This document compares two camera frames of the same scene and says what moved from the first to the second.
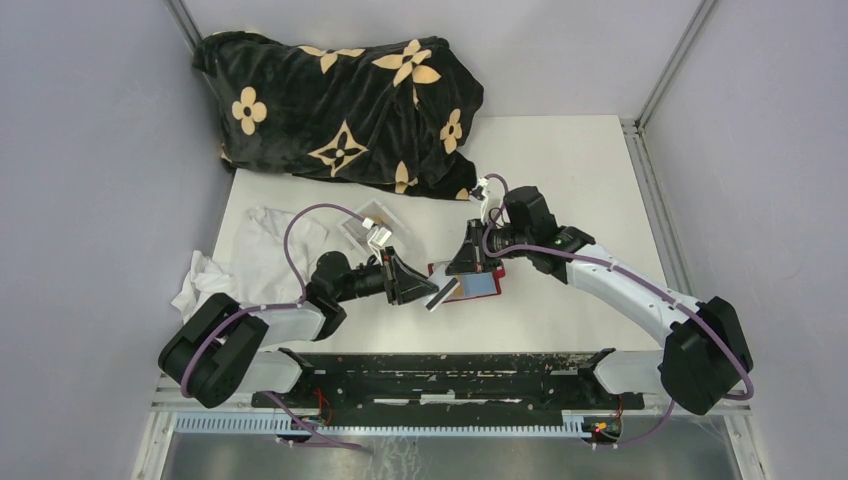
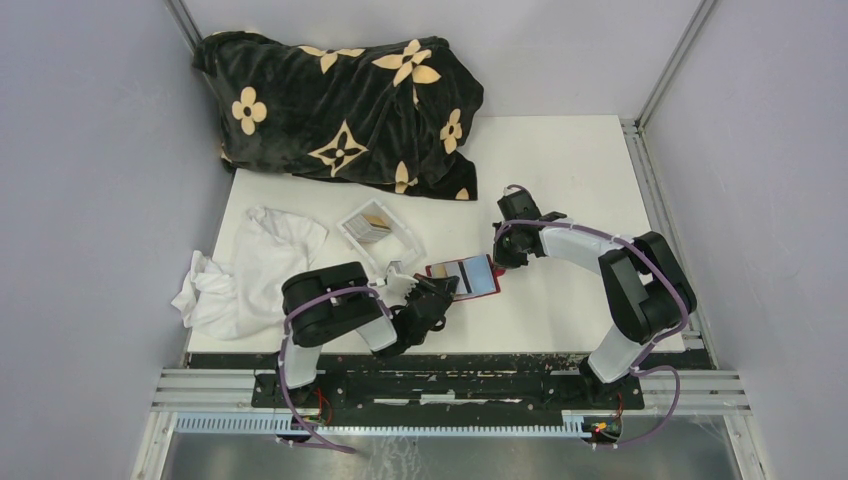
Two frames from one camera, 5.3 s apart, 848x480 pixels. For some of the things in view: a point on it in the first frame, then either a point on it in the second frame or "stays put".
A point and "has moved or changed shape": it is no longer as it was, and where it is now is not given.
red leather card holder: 475,284 stays put
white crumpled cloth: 256,272 stays put
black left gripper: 409,284 to 446,286
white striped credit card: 446,286 has moved or changed shape
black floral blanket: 395,114 stays put
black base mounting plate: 544,381 stays put
